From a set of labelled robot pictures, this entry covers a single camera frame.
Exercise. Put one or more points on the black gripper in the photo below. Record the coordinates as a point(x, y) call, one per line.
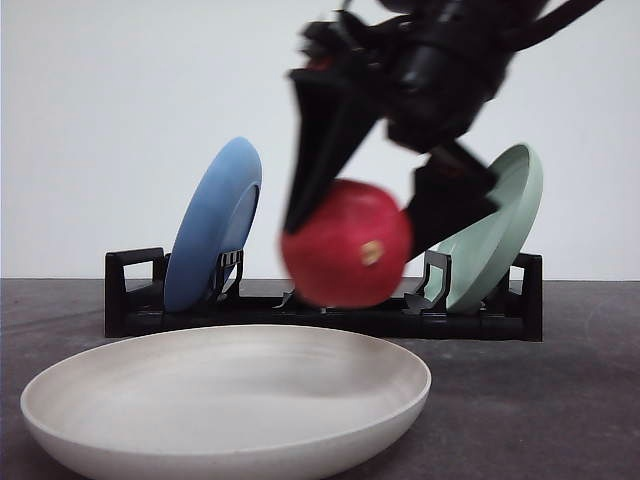
point(429, 68)

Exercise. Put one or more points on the white plate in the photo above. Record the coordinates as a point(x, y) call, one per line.
point(239, 403)

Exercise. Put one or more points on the green plate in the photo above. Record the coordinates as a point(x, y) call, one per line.
point(485, 256)

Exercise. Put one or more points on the blue plate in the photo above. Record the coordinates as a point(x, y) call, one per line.
point(218, 221)

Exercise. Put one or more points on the black plate rack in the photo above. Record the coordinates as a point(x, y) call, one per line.
point(138, 301)

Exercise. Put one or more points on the black cable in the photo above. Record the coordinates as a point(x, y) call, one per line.
point(551, 23)

